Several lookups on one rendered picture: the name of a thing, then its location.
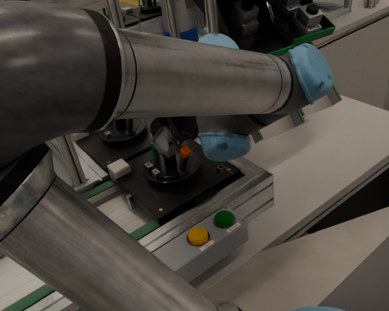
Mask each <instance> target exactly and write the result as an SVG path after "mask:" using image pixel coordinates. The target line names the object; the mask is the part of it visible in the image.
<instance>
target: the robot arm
mask: <svg viewBox="0 0 389 311"><path fill-rule="evenodd" d="M332 87H333V76H332V72H331V69H330V67H329V65H328V63H327V61H326V59H325V57H324V56H323V55H322V53H321V52H320V51H319V50H318V49H317V48H316V47H315V46H313V45H311V44H308V43H304V44H301V45H299V46H297V47H296V48H294V49H289V50H288V52H287V53H286V54H284V55H282V56H274V55H271V54H264V53H260V52H253V51H246V50H242V49H239V47H238V46H237V44H236V43H235V42H234V40H232V39H231V38H229V37H228V36H226V35H223V34H220V33H209V34H206V35H204V36H203V37H201V38H200V39H199V41H198V42H195V41H188V40H185V39H178V38H171V37H167V36H160V35H154V34H149V33H142V32H138V31H131V30H124V29H120V28H115V27H114V25H113V24H112V22H111V21H110V20H109V19H108V18H107V17H106V16H105V15H104V14H102V13H100V12H97V11H95V10H89V9H84V8H80V7H75V6H66V5H62V4H53V3H48V2H38V1H0V252H2V253H3V254H4V255H6V256H7V257H8V258H10V259H11V260H13V261H14V262H15V263H17V264H19V265H20V266H21V267H23V268H24V269H26V270H27V271H28V272H30V273H31V274H33V275H34V276H36V277H37V278H39V279H40V280H41V281H43V282H44V283H46V284H47V285H48V286H50V287H51V288H53V289H54V290H56V291H57V292H58V293H60V294H62V295H63V296H64V297H66V298H67V299H68V300H70V301H71V302H73V303H74V304H75V305H77V306H79V307H80V308H81V309H83V310H84V311H242V310H241V309H240V308H239V307H237V306H236V305H235V304H234V303H233V302H231V301H229V300H227V299H224V298H216V299H211V300H208V299H207V298H206V297H204V296H203V295H202V294H201V293H200V292H199V291H197V290H196V289H195V288H194V287H192V285H190V284H189V283H187V282H186V281H185V280H184V279H183V278H182V277H181V276H179V275H178V274H176V273H175V272H174V271H173V270H172V269H171V268H169V267H168V266H167V265H166V264H165V263H164V262H162V261H161V260H160V259H158V258H157V257H156V256H155V255H154V254H152V253H151V252H150V251H149V250H147V248H145V247H144V246H143V245H141V244H140V243H139V242H138V241H137V240H135V239H134V238H133V237H132V236H130V235H129V234H128V233H127V232H126V231H124V230H123V229H122V228H121V227H120V226H118V225H117V224H116V223H115V222H113V221H112V220H111V219H110V218H109V217H108V216H106V215H105V214H104V213H102V212H101V211H100V210H99V209H98V208H96V207H95V206H94V205H93V204H92V203H91V202H89V201H88V200H87V199H85V198H84V197H83V196H82V195H81V194H80V193H78V192H77V191H76V190H74V189H73V188H72V187H71V186H70V185H68V184H67V183H66V182H65V181H64V180H63V179H61V178H60V177H59V176H57V175H56V173H55V171H54V166H53V158H52V150H51V149H50V148H49V147H48V146H47V145H45V143H44V142H46V141H49V140H52V139H54V138H57V137H60V136H64V135H69V134H73V133H91V132H95V131H99V130H102V129H103V128H104V127H106V126H107V125H108V124H109V123H110V122H111V120H112V119H115V118H152V117H155V119H154V120H153V121H152V123H151V124H150V128H149V130H150V135H151V139H152V141H153V142H154V143H155V142H157V143H158V144H159V145H160V147H161V148H163V150H165V151H166V152H167V151H169V145H168V142H167V137H168V135H169V130H170V132H171V134H172V136H173V138H172V142H173V144H174V146H175V147H176V148H177V149H178V148H179V147H180V146H181V144H182V142H184V141H186V140H188V139H192V140H194V139H196V138H198V137H199V139H200V142H201V147H202V149H203V152H204V155H205V156H206V158H208V159H209V160H212V161H217V162H222V161H228V160H233V159H237V158H240V157H242V156H244V155H245V154H246V153H247V152H249V150H250V149H251V145H250V140H251V138H250V137H249V135H251V134H253V133H255V132H256V131H258V130H260V129H262V128H264V127H266V126H268V125H270V124H271V123H274V122H276V121H277V120H280V119H281V118H283V117H286V116H287V115H290V114H291V113H293V112H295V111H297V110H299V109H301V108H303V107H305V106H307V105H309V104H310V105H312V104H313V103H314V102H315V101H316V100H318V99H320V98H322V97H324V96H325V95H327V94H328V93H329V92H331V90H332ZM176 141H179V142H180V143H179V145H178V144H177V142H176Z"/></svg>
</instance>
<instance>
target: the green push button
mask: <svg viewBox="0 0 389 311"><path fill-rule="evenodd" d="M233 221H234V217H233V214H232V213H231V212H229V211H227V210H223V211H220V212H218V213H216V215H215V223H216V224H217V225H219V226H223V227H225V226H230V225H231V224H232V223H233Z"/></svg>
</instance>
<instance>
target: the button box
mask: <svg viewBox="0 0 389 311"><path fill-rule="evenodd" d="M223 210H227V211H229V212H231V213H232V214H233V217H234V221H233V223H232V224H231V225H230V226H225V227H223V226H219V225H217V224H216V223H215V215H216V213H218V212H220V211H223ZM196 227H201V228H204V229H206V230H207V233H208V239H207V241H206V242H205V243H202V244H192V243H191V242H190V241H189V239H188V233H189V232H190V230H192V229H193V228H196ZM246 241H248V222H247V221H246V220H245V219H244V218H243V217H241V216H240V215H238V214H237V213H236V212H234V211H233V210H232V209H230V208H229V207H227V206H225V207H223V208H221V209H220V210H218V211H217V212H215V213H214V214H212V215H211V216H209V217H207V218H206V219H204V220H203V221H201V222H199V223H198V224H197V225H195V226H193V227H192V228H190V229H189V230H187V231H186V232H184V233H182V234H181V235H180V236H177V237H176V238H175V239H173V240H171V241H170V242H168V243H167V244H165V245H164V246H162V247H160V248H159V249H158V250H156V251H154V252H153V253H152V254H154V255H155V256H156V257H157V258H158V259H160V260H161V261H162V262H164V263H165V264H166V265H167V266H168V267H169V268H171V269H172V270H173V271H174V272H175V273H176V274H178V275H179V276H181V277H182V278H183V279H184V280H185V281H186V282H187V283H189V282H190V281H192V280H194V279H195V278H196V277H198V276H199V275H200V274H202V273H203V272H205V271H206V270H207V269H209V268H211V267H212V266H213V265H215V264H216V263H217V262H219V261H220V260H222V259H223V258H224V257H226V256H227V255H229V254H230V253H231V252H233V251H234V250H235V249H237V248H238V247H240V246H241V245H242V244H244V243H245V242H246Z"/></svg>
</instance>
